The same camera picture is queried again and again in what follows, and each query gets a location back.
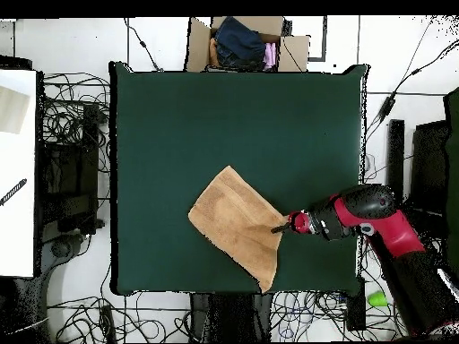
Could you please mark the tan terry towel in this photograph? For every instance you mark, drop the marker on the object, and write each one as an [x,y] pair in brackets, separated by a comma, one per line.
[236,222]

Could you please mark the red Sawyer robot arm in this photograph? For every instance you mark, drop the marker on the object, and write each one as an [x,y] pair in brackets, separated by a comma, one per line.
[376,218]

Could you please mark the black flat device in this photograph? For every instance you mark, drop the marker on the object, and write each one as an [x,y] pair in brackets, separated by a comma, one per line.
[14,63]

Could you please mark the bright green cup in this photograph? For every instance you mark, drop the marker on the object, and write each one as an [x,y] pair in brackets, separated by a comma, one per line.
[377,299]

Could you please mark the dark green table cloth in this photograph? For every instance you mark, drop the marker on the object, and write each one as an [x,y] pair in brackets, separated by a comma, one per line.
[161,143]

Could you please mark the pink garment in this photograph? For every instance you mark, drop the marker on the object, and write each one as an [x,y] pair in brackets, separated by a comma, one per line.
[269,55]

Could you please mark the tan garment in box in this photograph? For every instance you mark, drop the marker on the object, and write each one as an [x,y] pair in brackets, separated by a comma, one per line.
[213,53]

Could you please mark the dark blue jeans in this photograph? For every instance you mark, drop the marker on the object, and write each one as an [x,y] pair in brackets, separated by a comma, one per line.
[238,43]

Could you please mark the black power strip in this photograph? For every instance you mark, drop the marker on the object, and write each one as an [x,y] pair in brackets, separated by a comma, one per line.
[107,322]

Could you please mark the open cardboard box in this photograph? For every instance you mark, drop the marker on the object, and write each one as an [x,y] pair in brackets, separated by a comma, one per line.
[197,46]

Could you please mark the white desk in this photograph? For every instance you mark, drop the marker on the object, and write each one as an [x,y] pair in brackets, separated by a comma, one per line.
[18,233]

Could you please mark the beige paper sheet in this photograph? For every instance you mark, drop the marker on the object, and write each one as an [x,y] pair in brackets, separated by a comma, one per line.
[12,111]

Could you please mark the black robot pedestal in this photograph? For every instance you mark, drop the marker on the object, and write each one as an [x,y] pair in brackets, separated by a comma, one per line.
[229,319]

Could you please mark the black metal frame piece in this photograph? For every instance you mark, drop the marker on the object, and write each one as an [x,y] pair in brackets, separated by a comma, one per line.
[324,36]

